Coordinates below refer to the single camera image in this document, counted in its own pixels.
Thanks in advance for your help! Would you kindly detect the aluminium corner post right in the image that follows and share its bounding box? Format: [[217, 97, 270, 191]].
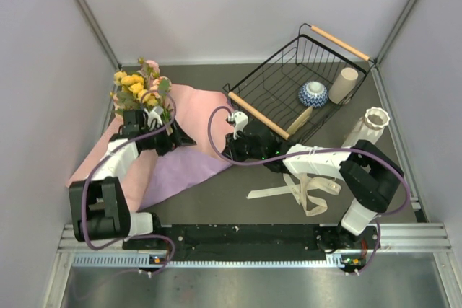
[[374, 0, 419, 66]]

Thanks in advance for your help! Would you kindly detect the blue white patterned bowl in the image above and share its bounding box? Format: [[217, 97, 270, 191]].
[[298, 81, 328, 108]]

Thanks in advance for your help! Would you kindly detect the wooden basket handle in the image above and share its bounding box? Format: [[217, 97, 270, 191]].
[[227, 92, 290, 140], [310, 25, 370, 61]]

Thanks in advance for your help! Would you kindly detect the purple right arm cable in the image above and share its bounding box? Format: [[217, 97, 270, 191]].
[[209, 105, 411, 276]]

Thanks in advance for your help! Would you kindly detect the aluminium corner post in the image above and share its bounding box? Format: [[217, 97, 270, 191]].
[[75, 0, 121, 70], [374, 0, 419, 66]]

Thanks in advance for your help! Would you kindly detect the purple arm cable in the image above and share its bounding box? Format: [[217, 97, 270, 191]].
[[81, 89, 178, 276], [209, 105, 411, 276]]

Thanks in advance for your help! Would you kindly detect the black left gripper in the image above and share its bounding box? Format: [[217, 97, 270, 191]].
[[144, 116, 196, 160]]

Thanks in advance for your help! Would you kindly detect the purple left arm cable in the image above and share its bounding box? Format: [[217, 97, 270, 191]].
[[81, 89, 178, 276]]

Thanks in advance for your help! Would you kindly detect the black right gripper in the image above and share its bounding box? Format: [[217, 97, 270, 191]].
[[221, 128, 266, 164]]

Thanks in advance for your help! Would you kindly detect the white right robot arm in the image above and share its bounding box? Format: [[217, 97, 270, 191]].
[[222, 120, 405, 247]]

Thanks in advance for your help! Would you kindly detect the black wire basket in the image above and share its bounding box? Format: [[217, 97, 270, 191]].
[[224, 23, 372, 143]]

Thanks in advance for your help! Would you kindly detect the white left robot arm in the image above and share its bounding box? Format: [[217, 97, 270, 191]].
[[69, 110, 196, 248]]

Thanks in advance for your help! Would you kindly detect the aluminium corner post left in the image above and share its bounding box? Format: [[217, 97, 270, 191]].
[[75, 0, 121, 70]]

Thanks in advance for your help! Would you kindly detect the yellow pink flower bunch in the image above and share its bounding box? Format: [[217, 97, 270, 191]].
[[110, 58, 173, 124]]

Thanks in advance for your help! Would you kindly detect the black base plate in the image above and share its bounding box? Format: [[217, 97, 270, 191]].
[[121, 224, 382, 262]]

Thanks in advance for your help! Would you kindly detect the white ribbed vase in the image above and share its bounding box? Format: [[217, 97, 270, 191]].
[[342, 107, 391, 147]]

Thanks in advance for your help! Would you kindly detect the aluminium front rail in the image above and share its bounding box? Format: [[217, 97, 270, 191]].
[[58, 224, 451, 271]]

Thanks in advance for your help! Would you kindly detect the cream ribbon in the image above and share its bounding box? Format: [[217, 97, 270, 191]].
[[246, 174, 341, 217]]

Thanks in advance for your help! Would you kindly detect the purple pink wrapping paper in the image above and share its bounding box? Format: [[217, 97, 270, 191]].
[[67, 83, 246, 212]]

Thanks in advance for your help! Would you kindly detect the far wooden basket handle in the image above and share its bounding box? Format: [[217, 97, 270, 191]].
[[310, 25, 370, 61]]

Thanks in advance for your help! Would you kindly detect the beige cylindrical cup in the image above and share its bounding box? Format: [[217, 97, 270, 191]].
[[328, 67, 359, 105]]

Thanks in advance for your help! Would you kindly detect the wooden spatula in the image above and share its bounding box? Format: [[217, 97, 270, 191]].
[[287, 106, 313, 136]]

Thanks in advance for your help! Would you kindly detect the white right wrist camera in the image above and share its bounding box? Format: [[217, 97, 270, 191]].
[[227, 110, 248, 140]]

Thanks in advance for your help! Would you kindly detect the near wooden basket handle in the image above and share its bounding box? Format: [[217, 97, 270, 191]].
[[227, 92, 290, 140]]

